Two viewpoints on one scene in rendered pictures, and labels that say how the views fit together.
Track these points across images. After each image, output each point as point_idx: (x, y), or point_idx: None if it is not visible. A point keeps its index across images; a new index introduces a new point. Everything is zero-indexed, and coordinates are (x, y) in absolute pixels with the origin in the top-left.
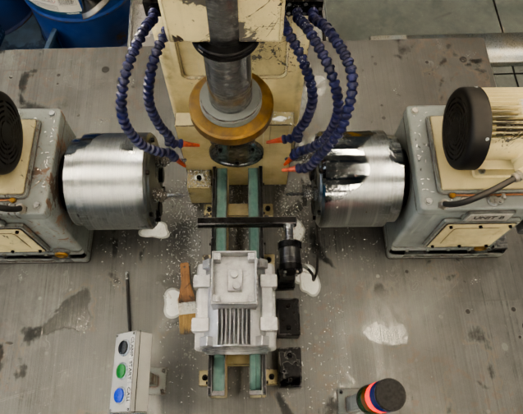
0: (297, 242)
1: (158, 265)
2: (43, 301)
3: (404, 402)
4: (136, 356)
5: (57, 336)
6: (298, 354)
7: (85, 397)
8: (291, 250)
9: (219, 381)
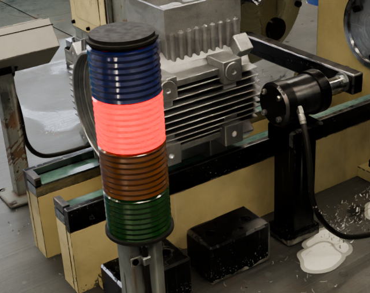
0: (322, 78)
1: None
2: (60, 102)
3: (122, 46)
4: (17, 28)
5: (27, 121)
6: (176, 260)
7: None
8: (303, 77)
9: (53, 176)
